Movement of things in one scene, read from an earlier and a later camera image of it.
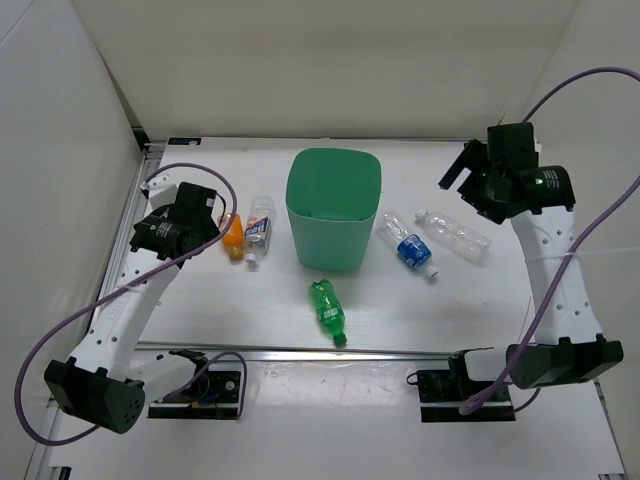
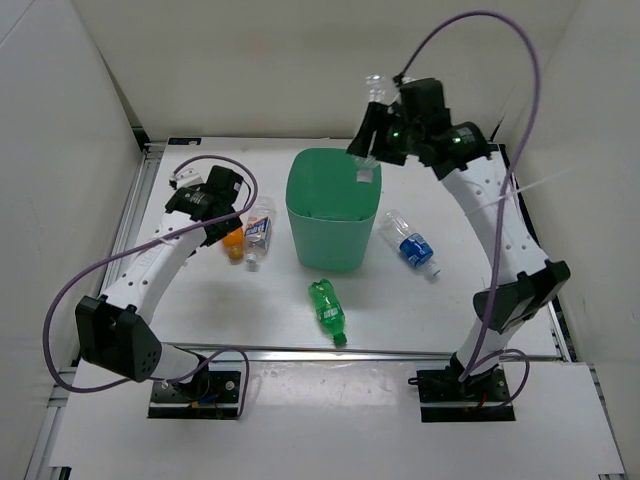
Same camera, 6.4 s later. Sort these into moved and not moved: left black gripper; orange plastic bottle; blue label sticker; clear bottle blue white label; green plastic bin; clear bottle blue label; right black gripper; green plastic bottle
Moved: right black gripper; left black gripper
Not moved: blue label sticker; green plastic bottle; green plastic bin; orange plastic bottle; clear bottle blue white label; clear bottle blue label
